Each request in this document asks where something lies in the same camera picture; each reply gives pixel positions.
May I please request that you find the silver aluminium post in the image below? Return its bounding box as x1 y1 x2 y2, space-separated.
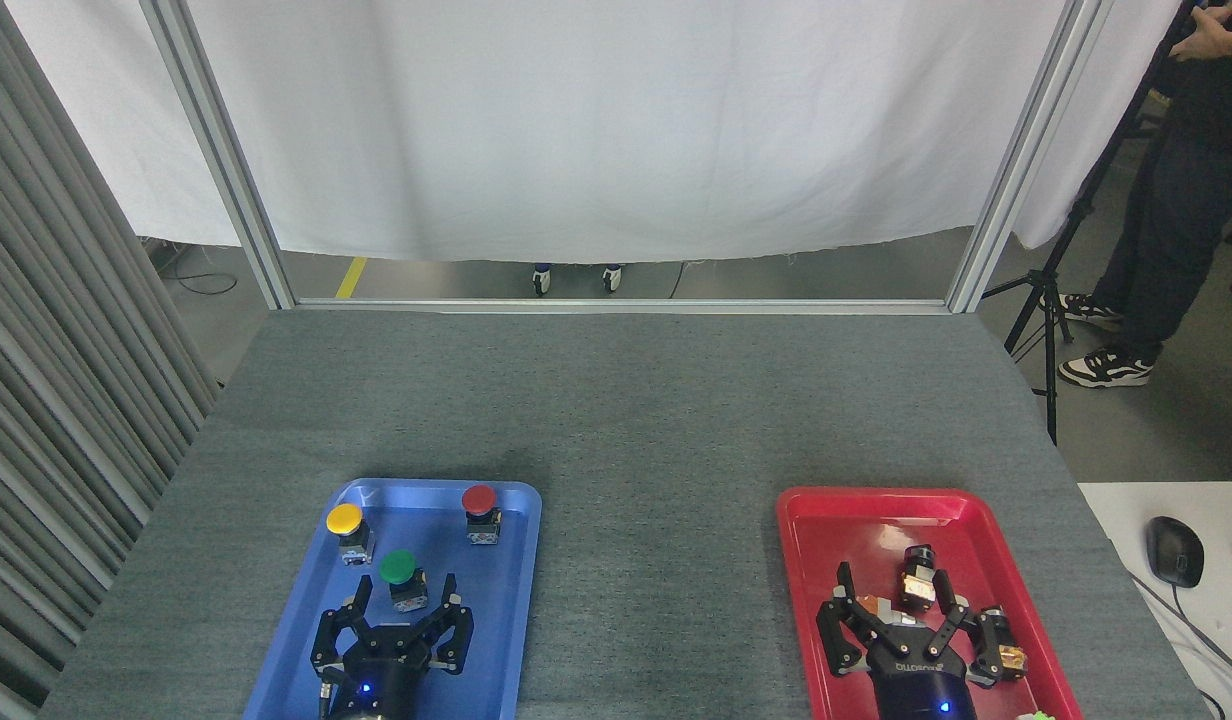
141 0 297 311
944 0 1117 314

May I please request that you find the black computer mouse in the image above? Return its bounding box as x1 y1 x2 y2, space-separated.
1146 516 1205 589

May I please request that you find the black switch with orange base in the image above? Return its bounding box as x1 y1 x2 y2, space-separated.
979 605 1030 683

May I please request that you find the yellow push button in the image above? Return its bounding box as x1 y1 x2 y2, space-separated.
326 503 377 567

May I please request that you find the black floor cable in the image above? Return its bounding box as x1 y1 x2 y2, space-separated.
161 245 239 297

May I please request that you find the blue plastic tray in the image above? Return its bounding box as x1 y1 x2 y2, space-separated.
244 478 543 720

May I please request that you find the person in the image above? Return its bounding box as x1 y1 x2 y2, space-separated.
1057 0 1232 389

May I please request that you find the black tripod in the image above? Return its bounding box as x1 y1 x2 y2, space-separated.
981 0 1205 446

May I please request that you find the grey ribbed panel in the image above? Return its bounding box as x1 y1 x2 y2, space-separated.
0 0 220 720

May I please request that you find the black mouse cable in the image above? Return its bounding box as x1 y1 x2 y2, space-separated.
1171 585 1232 693

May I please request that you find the white side table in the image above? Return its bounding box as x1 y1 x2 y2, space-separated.
1078 482 1232 720

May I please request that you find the red push button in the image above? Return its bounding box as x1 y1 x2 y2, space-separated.
461 485 503 546

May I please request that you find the white and orange switch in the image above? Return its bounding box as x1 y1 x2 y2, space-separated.
854 595 919 629

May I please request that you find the green push button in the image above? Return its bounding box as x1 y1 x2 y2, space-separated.
379 549 429 613

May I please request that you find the white cloth curtain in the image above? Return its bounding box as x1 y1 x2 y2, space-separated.
6 0 1184 266

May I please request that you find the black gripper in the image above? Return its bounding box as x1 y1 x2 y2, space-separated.
310 573 474 716
816 562 1000 720

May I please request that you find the black knob switch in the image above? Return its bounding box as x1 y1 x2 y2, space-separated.
898 545 940 613

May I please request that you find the person's hand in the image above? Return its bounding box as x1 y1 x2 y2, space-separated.
1170 3 1232 63

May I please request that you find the red plastic tray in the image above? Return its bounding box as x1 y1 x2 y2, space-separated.
776 487 1084 720

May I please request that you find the silver aluminium crossbar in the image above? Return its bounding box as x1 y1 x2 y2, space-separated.
294 298 952 316

